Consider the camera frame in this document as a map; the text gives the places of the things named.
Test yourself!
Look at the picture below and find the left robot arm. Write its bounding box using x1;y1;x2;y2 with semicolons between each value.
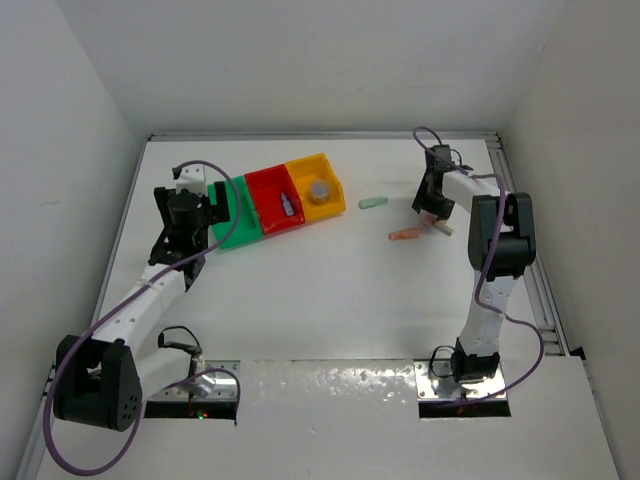
52;181;230;431

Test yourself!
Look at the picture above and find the yellow plastic bin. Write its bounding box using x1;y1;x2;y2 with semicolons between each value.
285;153;346;223

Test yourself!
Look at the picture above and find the pink correction tape case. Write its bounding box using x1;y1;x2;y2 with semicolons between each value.
419;215;437;233

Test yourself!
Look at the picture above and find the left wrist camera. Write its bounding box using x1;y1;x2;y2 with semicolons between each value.
172;165;208;196

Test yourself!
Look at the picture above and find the aluminium frame rail right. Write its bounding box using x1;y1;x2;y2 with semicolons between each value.
486;134;569;356

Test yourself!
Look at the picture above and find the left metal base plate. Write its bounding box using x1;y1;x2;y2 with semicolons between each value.
150;360;240;403

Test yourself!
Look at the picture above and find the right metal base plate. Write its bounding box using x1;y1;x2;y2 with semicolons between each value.
414;358;506;403

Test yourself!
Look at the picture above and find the aluminium frame rail back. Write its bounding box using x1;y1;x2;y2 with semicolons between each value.
148;130;501;143

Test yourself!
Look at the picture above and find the blue correction tape case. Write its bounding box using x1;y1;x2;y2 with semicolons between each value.
280;193;295;217

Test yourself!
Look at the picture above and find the orange correction tape case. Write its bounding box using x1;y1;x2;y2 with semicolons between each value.
388;228;421;241

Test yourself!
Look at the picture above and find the grey eraser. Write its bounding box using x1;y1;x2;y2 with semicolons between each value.
434;222;453;236

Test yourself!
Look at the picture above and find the round tape roll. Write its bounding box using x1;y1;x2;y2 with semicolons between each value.
309;178;331;205

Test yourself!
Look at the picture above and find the metal base plate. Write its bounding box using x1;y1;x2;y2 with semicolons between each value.
150;360;240;403
414;358;506;403

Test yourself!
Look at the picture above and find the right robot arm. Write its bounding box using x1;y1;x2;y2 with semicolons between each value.
412;145;536;382

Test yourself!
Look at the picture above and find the aluminium frame rail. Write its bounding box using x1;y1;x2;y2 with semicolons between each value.
486;134;569;356
148;130;501;143

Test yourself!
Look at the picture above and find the green plastic bin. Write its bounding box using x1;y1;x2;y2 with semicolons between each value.
208;176;263;250

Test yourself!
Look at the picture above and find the green correction tape case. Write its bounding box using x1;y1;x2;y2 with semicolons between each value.
358;196;389;210

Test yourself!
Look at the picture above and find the red plastic bin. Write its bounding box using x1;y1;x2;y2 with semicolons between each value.
245;164;305;235

